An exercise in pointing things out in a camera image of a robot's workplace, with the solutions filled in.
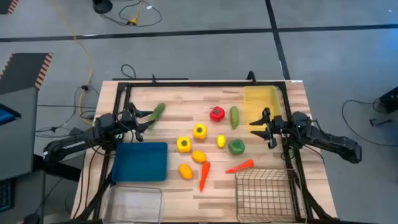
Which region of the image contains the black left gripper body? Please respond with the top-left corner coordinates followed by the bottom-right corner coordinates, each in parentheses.
top-left (119, 105), bottom-right (145, 143)

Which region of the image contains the yellow plug connector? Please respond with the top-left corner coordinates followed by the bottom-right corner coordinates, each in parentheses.
top-left (127, 0), bottom-right (144, 26)

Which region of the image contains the translucent yellow plastic bin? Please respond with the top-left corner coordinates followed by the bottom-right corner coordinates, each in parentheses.
top-left (243, 85), bottom-right (283, 133)

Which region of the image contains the black cable with plug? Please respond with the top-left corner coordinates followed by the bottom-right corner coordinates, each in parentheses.
top-left (34, 84), bottom-right (100, 139)

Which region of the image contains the black round stand base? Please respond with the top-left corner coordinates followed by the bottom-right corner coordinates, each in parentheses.
top-left (92, 0), bottom-right (113, 15)

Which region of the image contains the black computer mouse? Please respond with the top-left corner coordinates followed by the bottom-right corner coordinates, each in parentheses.
top-left (18, 212), bottom-right (40, 224)

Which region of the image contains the metal wire basket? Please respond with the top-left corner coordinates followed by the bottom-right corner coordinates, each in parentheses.
top-left (234, 168), bottom-right (307, 223)

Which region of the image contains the grey desk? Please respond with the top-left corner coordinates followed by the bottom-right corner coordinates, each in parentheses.
top-left (0, 86), bottom-right (40, 181)

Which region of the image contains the small black striped-edge mat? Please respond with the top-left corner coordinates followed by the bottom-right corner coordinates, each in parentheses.
top-left (0, 0), bottom-right (19, 16)

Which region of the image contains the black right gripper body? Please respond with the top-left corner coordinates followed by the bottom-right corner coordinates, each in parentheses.
top-left (267, 114), bottom-right (292, 150)

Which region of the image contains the green toy bell pepper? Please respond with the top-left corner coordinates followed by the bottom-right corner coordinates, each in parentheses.
top-left (228, 139), bottom-right (246, 156)

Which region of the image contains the blue plastic bin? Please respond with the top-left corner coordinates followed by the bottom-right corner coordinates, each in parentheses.
top-left (111, 142), bottom-right (169, 183)

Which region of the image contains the orange toy citrus fruit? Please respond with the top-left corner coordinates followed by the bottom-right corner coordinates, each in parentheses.
top-left (191, 150), bottom-right (208, 164)
top-left (178, 163), bottom-right (194, 180)

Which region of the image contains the green toy cucumber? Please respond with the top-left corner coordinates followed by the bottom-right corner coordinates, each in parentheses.
top-left (148, 103), bottom-right (166, 130)
top-left (229, 105), bottom-right (240, 130)

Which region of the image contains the orange-red toy carrot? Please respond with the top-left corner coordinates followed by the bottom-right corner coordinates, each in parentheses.
top-left (198, 161), bottom-right (211, 194)
top-left (225, 159), bottom-right (255, 174)

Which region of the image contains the yellow floor cable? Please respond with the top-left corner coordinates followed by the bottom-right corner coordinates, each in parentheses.
top-left (49, 0), bottom-right (94, 125)

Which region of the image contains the yellow toy bell pepper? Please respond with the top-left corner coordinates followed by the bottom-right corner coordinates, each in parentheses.
top-left (176, 136), bottom-right (193, 154)
top-left (192, 123), bottom-right (208, 140)

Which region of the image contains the small black bracket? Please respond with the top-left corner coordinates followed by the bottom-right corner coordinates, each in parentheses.
top-left (369, 118), bottom-right (393, 128)

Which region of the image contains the black keyboard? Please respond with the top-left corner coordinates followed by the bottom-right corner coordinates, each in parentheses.
top-left (0, 179), bottom-right (16, 214)

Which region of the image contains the black equipment box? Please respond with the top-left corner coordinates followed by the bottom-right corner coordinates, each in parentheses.
top-left (377, 86), bottom-right (398, 114)

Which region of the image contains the black metal table frame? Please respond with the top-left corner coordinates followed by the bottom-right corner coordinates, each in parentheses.
top-left (73, 70), bottom-right (338, 224)

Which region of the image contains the large black striped-edge mat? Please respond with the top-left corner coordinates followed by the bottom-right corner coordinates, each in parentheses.
top-left (0, 52), bottom-right (54, 96)

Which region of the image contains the dark framed display screen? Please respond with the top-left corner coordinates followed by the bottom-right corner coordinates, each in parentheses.
top-left (0, 103), bottom-right (22, 127)

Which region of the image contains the thin black floor cable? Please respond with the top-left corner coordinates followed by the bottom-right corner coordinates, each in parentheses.
top-left (341, 99), bottom-right (398, 147)

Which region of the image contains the red toy bell pepper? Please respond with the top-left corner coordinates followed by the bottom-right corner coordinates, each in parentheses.
top-left (209, 106), bottom-right (226, 123)

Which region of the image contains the clear plastic bin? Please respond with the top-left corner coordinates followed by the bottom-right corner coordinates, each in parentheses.
top-left (102, 184), bottom-right (165, 224)

